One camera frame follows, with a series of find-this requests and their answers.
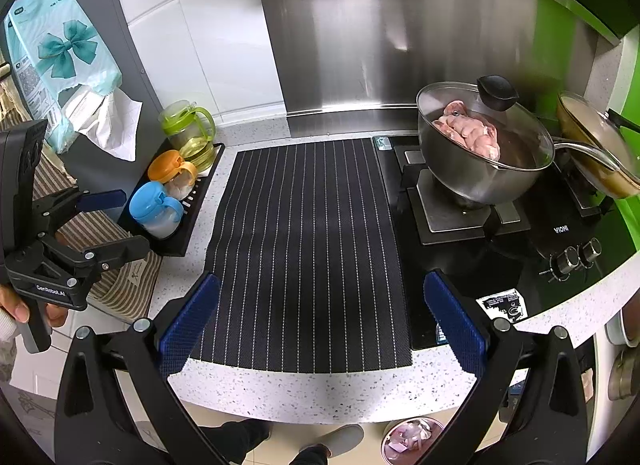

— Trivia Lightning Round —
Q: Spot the black gas stove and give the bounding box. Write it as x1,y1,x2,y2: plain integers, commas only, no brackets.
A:
372,136,636,350

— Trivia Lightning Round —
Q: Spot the steel pot with lid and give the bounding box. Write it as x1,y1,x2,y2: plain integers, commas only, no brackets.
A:
416,75,620,205

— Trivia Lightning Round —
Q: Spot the blue lid seasoning jar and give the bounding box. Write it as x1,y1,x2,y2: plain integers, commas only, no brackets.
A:
128,181,184,239

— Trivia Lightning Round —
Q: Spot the black condiment tray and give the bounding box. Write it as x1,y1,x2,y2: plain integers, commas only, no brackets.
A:
116,139,227,257

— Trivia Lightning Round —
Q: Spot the striped beige towel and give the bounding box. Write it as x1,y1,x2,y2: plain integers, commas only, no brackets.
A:
1,78,162,322

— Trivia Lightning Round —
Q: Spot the pink round trash bin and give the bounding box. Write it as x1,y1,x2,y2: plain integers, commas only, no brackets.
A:
381,416,445,465

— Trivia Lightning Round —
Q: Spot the person's left hand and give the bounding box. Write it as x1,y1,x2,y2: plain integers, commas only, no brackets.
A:
0,285,68,327

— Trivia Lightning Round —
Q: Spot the green lid oil jar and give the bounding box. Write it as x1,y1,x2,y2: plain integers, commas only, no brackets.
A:
158,100,216,173

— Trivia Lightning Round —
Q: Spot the orange lid seasoning jar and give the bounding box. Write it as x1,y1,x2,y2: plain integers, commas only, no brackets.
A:
146,150,198,201

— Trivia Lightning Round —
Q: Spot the frying pan with lid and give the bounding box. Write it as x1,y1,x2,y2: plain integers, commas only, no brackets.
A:
556,92,639,200

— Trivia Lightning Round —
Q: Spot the stainless steel steamer pot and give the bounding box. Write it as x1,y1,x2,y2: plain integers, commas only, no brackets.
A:
608,347,640,401

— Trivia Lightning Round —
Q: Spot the black striped counter mat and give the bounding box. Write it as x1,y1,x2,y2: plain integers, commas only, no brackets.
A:
192,139,412,374

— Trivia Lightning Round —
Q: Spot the grey slipper right foot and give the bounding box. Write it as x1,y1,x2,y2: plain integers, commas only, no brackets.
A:
314,424,364,457

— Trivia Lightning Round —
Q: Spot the teal bow tissue pack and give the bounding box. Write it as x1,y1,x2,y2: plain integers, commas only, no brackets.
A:
4,0,142,162

